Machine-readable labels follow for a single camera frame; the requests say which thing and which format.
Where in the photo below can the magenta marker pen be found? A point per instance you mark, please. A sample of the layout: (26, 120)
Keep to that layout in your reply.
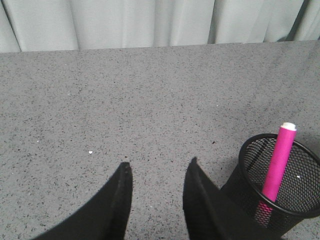
(279, 159)

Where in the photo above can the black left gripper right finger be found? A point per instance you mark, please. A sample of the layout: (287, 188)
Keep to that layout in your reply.
(211, 215)

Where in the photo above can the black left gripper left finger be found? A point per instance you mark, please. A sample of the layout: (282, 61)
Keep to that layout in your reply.
(104, 216)

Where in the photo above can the grey pleated curtain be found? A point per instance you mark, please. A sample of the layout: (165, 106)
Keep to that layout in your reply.
(53, 25)

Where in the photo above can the black mesh pen bin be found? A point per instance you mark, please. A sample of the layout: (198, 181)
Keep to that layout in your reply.
(298, 197)

